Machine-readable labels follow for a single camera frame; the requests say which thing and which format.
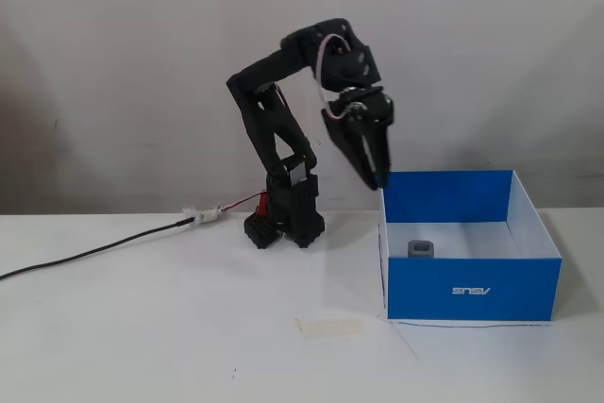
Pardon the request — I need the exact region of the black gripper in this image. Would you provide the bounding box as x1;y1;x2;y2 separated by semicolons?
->
320;85;395;193

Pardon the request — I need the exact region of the gray hollow cube block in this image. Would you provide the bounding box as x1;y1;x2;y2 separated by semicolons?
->
407;239;436;260

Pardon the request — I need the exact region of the blue and white cardboard box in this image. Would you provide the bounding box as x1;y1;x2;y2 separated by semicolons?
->
377;169;564;324

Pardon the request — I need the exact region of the red white wrist wire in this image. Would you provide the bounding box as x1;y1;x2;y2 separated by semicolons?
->
314;33;355;121

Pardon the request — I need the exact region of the red white base wire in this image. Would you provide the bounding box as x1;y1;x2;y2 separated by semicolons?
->
220;191;271;218

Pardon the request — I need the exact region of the tape-wrapped cable connector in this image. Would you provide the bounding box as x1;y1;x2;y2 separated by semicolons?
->
181;204;227;227

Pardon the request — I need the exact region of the black power cable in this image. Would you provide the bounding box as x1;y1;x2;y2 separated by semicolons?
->
0;216;195;282

